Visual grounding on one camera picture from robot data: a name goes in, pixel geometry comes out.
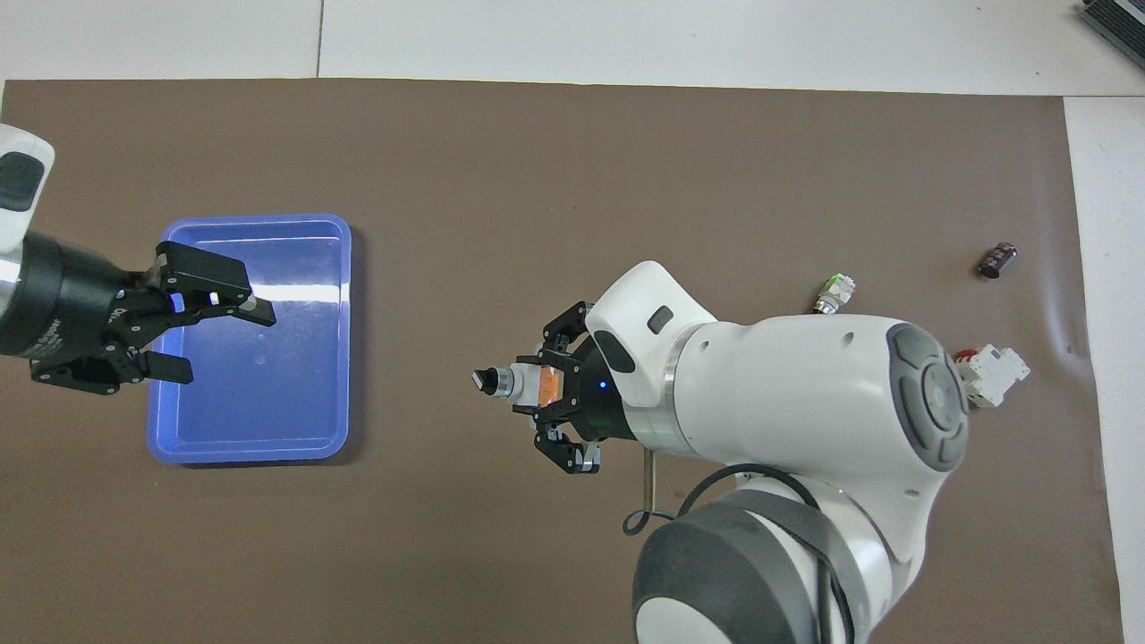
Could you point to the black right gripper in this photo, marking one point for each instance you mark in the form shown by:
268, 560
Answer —
601, 398

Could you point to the blue plastic tray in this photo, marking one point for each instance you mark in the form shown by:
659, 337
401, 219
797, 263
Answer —
268, 394

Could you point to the brown table mat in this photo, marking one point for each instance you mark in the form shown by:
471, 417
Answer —
537, 179

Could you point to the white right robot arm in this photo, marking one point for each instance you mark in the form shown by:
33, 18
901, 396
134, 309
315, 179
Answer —
805, 402

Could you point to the white orange rotary switch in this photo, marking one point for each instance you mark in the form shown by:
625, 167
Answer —
523, 385

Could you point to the small black terminal block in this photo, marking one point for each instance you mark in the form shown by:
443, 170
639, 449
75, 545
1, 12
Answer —
998, 259

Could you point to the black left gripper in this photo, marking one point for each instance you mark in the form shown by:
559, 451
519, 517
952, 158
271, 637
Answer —
72, 309

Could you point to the grey ribbed device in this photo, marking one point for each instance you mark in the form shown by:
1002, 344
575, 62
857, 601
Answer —
1118, 27

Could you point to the white red circuit breaker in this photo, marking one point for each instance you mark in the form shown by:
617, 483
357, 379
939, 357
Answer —
997, 371

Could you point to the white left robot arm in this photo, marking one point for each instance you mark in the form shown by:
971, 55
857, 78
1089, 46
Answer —
18, 179

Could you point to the white green push switch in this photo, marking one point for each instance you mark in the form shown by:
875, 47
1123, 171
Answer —
836, 291

